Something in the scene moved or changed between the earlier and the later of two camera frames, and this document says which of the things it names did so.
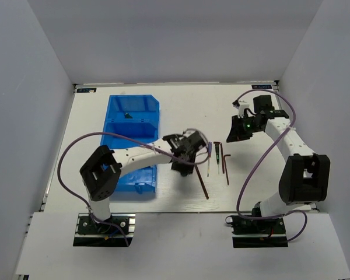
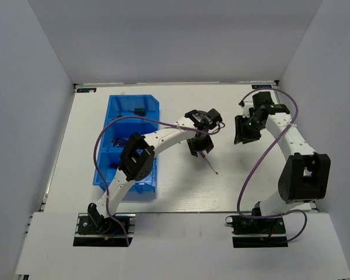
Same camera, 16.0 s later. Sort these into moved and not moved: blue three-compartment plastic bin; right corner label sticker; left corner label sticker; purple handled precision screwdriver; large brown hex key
Moved: large brown hex key; purple handled precision screwdriver
Not moved: right corner label sticker; blue three-compartment plastic bin; left corner label sticker
